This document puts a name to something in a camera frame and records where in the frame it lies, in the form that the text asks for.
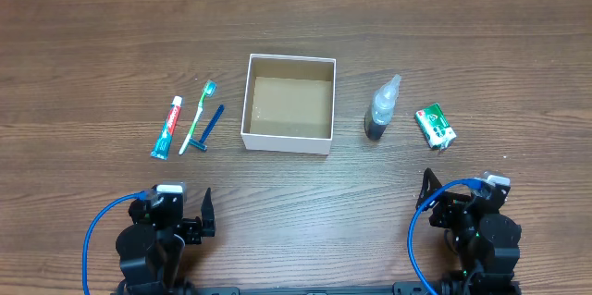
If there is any open cardboard box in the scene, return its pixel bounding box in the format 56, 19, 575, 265
240, 54, 337, 155

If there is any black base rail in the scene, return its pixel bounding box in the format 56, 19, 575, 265
110, 279, 524, 295

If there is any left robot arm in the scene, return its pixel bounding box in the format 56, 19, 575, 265
116, 183, 216, 295

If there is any green soap packet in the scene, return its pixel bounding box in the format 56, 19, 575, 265
414, 103, 457, 150

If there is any blue disposable razor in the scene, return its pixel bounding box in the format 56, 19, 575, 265
189, 104, 225, 152

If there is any clear bottle dark liquid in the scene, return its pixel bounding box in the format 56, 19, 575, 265
364, 74, 401, 141

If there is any green white toothbrush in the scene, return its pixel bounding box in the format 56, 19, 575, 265
179, 80, 216, 155

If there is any red green toothpaste tube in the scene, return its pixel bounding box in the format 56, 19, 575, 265
151, 95, 183, 160

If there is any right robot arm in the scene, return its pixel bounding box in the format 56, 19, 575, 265
406, 168, 522, 294

